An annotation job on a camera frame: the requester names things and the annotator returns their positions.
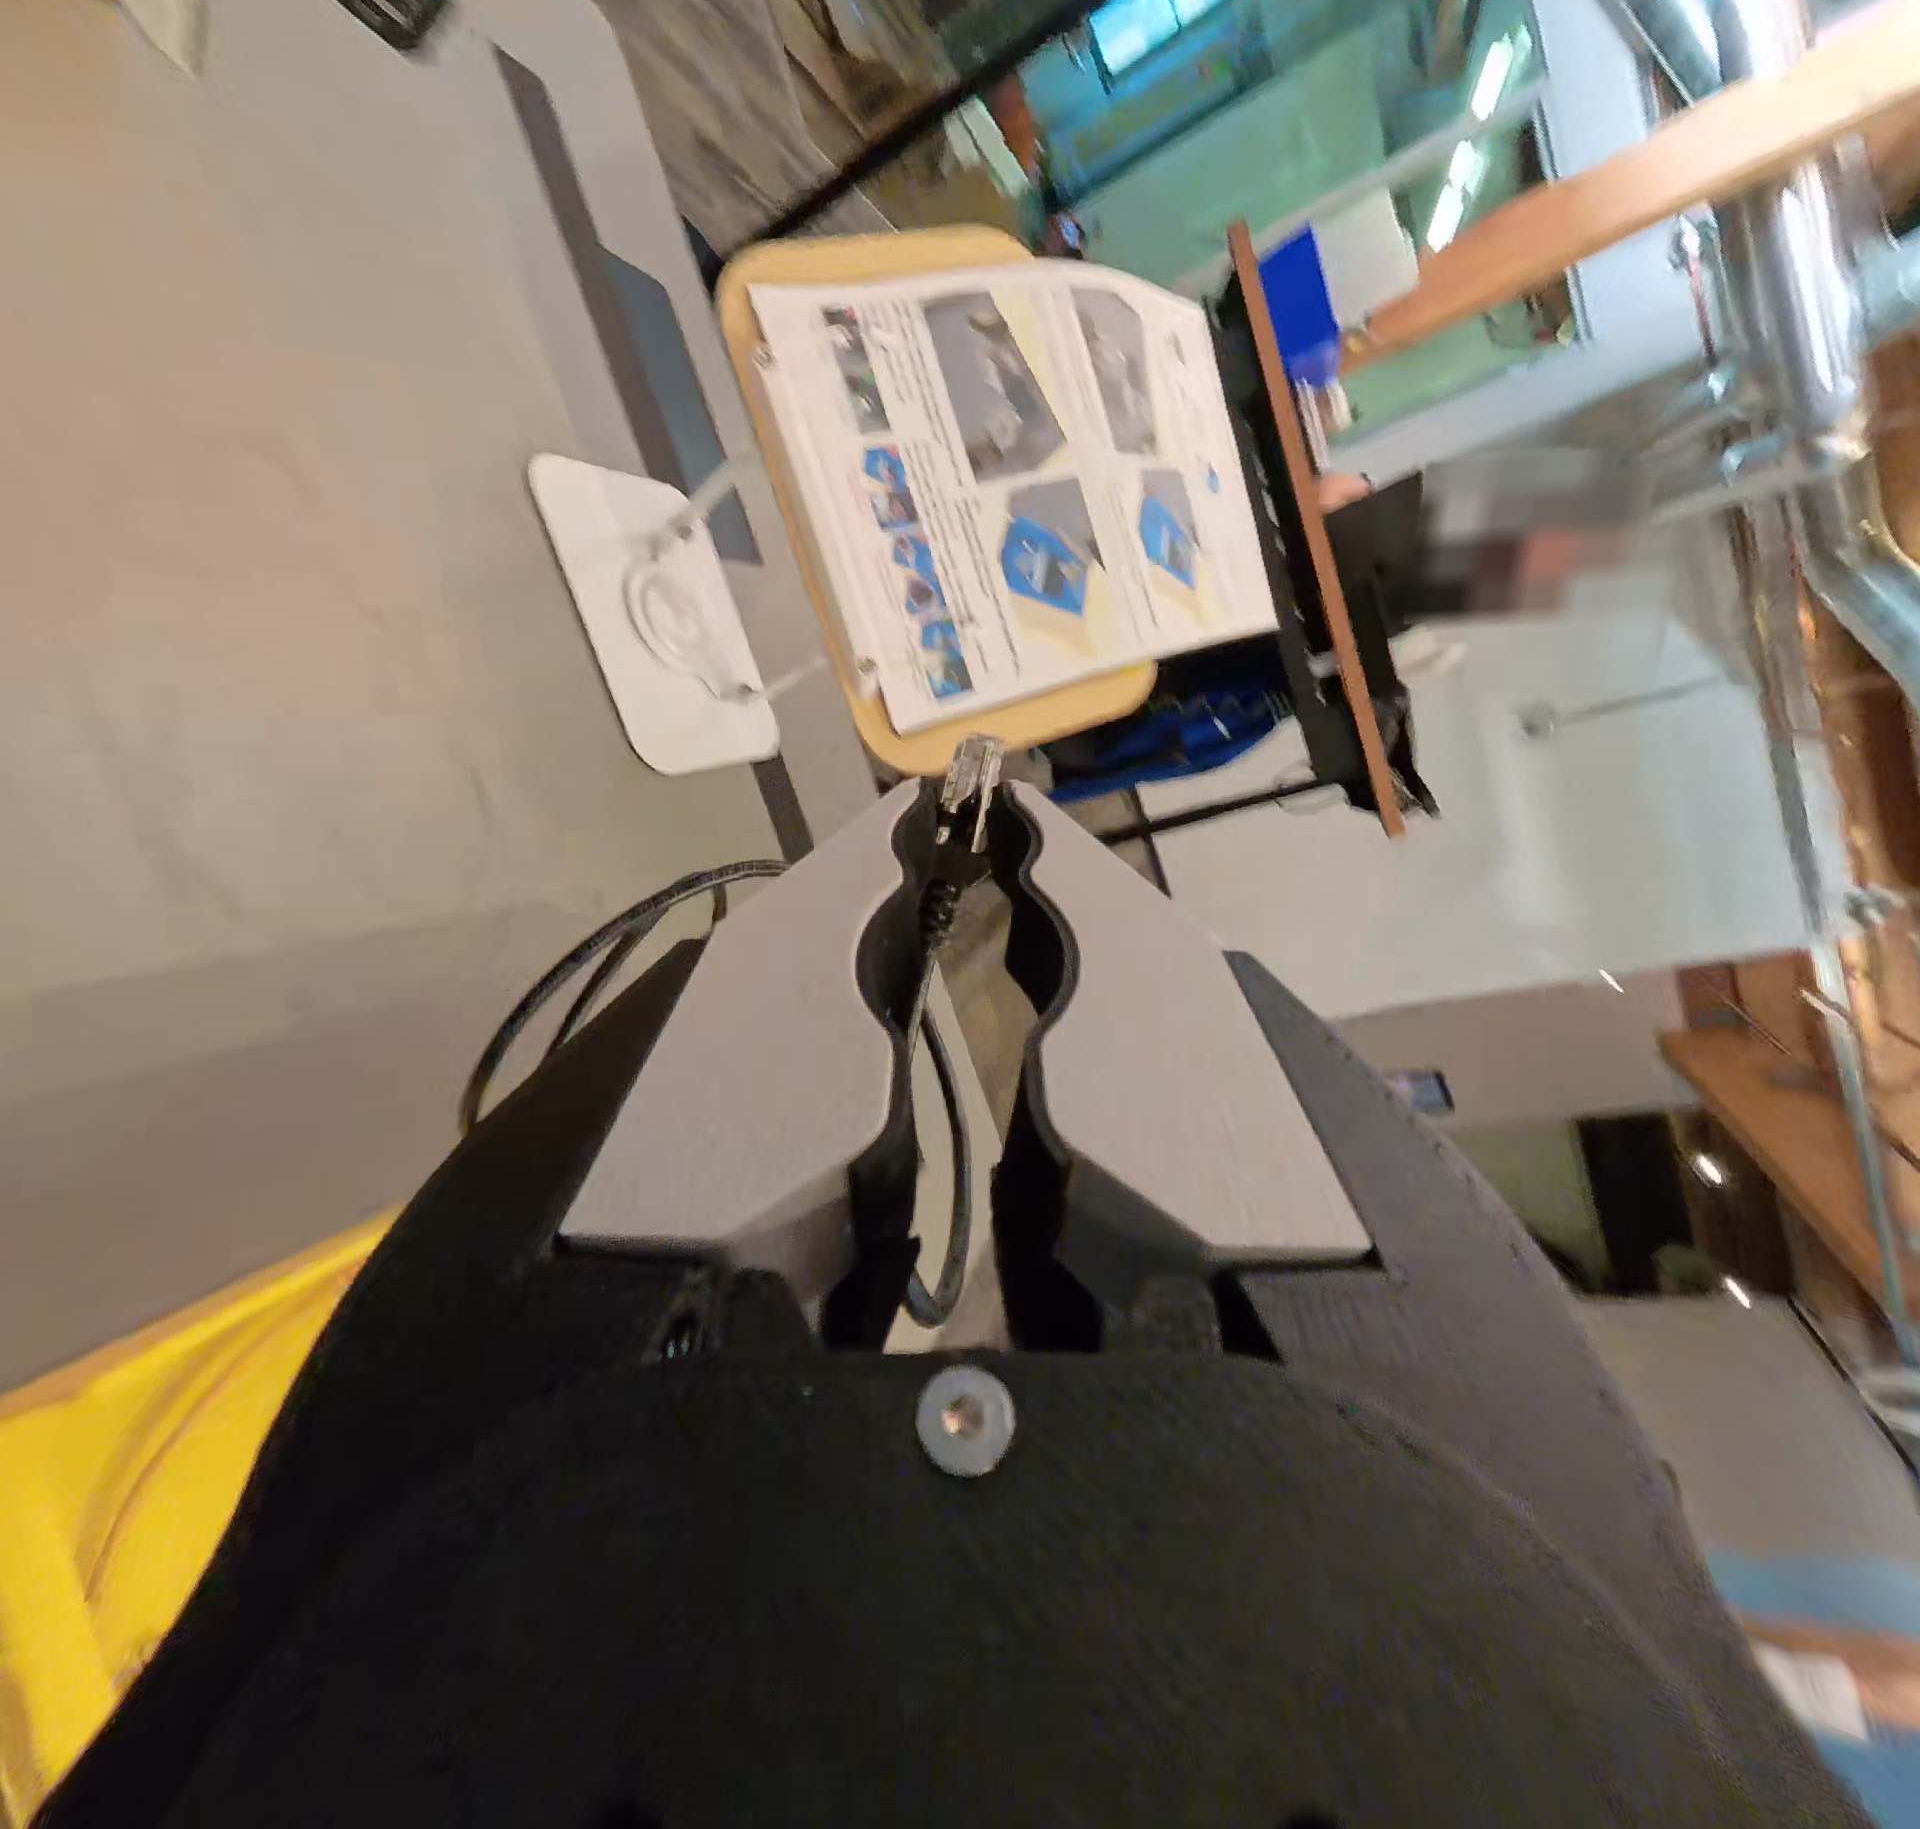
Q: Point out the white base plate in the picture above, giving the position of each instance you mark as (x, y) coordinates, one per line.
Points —
(601, 538)

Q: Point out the black and blue bag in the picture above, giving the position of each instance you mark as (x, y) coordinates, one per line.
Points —
(1185, 734)

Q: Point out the printed instruction sheet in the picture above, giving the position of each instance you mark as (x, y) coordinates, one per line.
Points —
(1021, 507)

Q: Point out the silver air duct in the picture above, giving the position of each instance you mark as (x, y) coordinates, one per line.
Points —
(1785, 282)

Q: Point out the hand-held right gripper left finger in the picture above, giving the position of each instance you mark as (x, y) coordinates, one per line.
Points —
(735, 1095)

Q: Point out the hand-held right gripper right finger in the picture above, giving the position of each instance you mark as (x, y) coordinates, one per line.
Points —
(1185, 1110)

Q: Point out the black floor lamp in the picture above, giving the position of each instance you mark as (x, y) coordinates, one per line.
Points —
(931, 102)

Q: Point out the yellow plastic bin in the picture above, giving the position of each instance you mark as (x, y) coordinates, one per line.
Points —
(120, 1485)

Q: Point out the clear acrylic stand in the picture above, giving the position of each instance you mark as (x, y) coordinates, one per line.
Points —
(675, 614)

